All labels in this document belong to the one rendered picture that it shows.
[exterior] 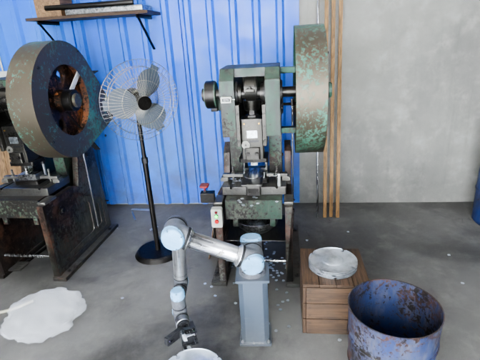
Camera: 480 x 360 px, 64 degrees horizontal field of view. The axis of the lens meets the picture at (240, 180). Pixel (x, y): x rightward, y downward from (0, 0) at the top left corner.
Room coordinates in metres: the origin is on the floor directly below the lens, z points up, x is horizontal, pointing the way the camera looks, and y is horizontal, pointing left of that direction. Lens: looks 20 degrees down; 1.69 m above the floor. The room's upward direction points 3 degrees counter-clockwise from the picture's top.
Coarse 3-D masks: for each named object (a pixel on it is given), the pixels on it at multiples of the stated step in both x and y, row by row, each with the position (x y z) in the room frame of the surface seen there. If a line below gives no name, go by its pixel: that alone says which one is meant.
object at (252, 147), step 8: (248, 120) 2.56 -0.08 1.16; (256, 120) 2.56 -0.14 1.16; (248, 128) 2.56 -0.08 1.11; (256, 128) 2.56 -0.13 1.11; (248, 136) 2.56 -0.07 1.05; (256, 136) 2.56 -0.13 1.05; (248, 144) 2.55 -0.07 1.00; (256, 144) 2.56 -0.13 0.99; (248, 152) 2.53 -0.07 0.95; (256, 152) 2.53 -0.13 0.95; (264, 152) 2.66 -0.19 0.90
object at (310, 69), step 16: (304, 32) 2.41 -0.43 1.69; (320, 32) 2.39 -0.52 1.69; (304, 48) 2.31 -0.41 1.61; (320, 48) 2.29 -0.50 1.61; (304, 64) 2.24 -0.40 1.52; (320, 64) 2.23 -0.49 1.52; (304, 80) 2.21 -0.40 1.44; (320, 80) 2.20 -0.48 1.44; (304, 96) 2.20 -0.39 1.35; (320, 96) 2.19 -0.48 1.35; (304, 112) 2.20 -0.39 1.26; (320, 112) 2.19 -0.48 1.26; (288, 128) 2.71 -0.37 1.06; (304, 128) 2.23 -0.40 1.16; (320, 128) 2.22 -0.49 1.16; (304, 144) 2.31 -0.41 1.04; (320, 144) 2.30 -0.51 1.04
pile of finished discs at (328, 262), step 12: (324, 252) 2.11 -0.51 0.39; (336, 252) 2.10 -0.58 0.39; (348, 252) 2.09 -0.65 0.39; (312, 264) 1.98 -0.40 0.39; (324, 264) 1.97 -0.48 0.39; (336, 264) 1.96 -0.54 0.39; (348, 264) 1.96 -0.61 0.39; (324, 276) 1.89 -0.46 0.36; (336, 276) 1.87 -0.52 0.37; (348, 276) 1.88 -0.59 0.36
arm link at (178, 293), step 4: (176, 288) 1.74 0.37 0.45; (180, 288) 1.73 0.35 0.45; (184, 288) 1.78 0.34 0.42; (172, 292) 1.70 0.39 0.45; (176, 292) 1.70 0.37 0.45; (180, 292) 1.70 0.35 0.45; (184, 292) 1.73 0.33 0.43; (172, 296) 1.69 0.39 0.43; (176, 296) 1.68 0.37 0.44; (180, 296) 1.69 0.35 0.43; (184, 296) 1.71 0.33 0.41; (172, 300) 1.69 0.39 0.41; (176, 300) 1.68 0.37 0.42; (180, 300) 1.69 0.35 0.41; (184, 300) 1.71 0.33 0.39; (172, 304) 1.70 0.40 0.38; (176, 304) 1.68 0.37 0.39; (180, 304) 1.68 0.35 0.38; (184, 304) 1.70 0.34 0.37; (172, 308) 1.71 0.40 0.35; (176, 308) 1.68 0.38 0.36; (180, 308) 1.68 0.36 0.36; (184, 308) 1.70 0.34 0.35
